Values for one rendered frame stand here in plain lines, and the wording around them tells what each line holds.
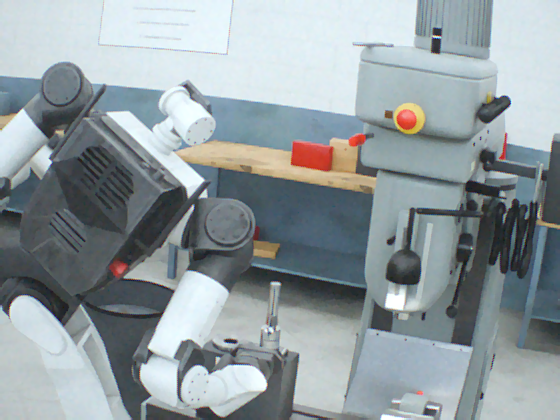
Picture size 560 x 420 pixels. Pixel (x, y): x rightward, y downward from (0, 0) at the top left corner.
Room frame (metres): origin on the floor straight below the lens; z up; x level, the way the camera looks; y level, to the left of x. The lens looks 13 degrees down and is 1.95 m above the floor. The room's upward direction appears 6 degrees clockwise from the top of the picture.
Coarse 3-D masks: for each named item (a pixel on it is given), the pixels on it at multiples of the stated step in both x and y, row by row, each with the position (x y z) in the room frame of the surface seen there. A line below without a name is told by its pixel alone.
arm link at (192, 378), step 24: (192, 288) 1.48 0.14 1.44; (216, 288) 1.49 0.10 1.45; (168, 312) 1.46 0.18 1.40; (192, 312) 1.45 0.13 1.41; (216, 312) 1.49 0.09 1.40; (144, 336) 1.46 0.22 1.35; (168, 336) 1.42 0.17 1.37; (192, 336) 1.43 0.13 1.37; (144, 360) 1.43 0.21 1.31; (192, 360) 1.41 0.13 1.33; (192, 384) 1.40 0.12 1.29
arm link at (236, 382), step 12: (216, 372) 1.59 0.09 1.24; (228, 372) 1.59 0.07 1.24; (240, 372) 1.60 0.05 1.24; (252, 372) 1.64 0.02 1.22; (228, 384) 1.57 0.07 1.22; (240, 384) 1.57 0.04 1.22; (252, 384) 1.60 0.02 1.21; (264, 384) 1.64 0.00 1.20; (228, 396) 1.55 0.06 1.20; (240, 396) 1.58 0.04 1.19
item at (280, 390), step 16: (224, 336) 2.04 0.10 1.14; (240, 336) 2.05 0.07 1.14; (208, 352) 1.96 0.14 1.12; (224, 352) 1.96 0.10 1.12; (288, 352) 2.01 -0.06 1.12; (208, 368) 1.96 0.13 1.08; (288, 368) 1.94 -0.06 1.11; (272, 384) 1.91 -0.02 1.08; (288, 384) 1.95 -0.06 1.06; (256, 400) 1.92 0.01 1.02; (272, 400) 1.91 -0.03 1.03; (288, 400) 1.97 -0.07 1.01; (240, 416) 1.93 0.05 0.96; (256, 416) 1.92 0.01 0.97; (272, 416) 1.90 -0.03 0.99; (288, 416) 1.98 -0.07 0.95
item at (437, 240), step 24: (384, 192) 1.84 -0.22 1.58; (408, 192) 1.82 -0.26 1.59; (432, 192) 1.80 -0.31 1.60; (456, 192) 1.82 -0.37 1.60; (384, 216) 1.84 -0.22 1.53; (432, 216) 1.80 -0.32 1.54; (456, 216) 1.82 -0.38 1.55; (384, 240) 1.83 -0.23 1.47; (432, 240) 1.80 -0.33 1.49; (456, 240) 1.88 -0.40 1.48; (384, 264) 1.83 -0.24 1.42; (432, 264) 1.80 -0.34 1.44; (456, 264) 1.94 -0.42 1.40; (384, 288) 1.83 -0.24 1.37; (432, 288) 1.80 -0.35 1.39; (408, 312) 1.82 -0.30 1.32
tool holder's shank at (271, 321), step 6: (276, 282) 1.98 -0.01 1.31; (270, 288) 1.97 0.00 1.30; (276, 288) 1.96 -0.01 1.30; (270, 294) 1.97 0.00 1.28; (276, 294) 1.97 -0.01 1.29; (270, 300) 1.97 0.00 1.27; (276, 300) 1.97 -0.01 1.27; (270, 306) 1.97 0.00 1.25; (276, 306) 1.97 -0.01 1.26; (270, 312) 1.97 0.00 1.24; (276, 312) 1.97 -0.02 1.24; (270, 318) 1.96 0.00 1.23; (276, 318) 1.97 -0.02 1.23; (270, 324) 1.96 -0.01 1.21; (276, 324) 1.97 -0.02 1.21
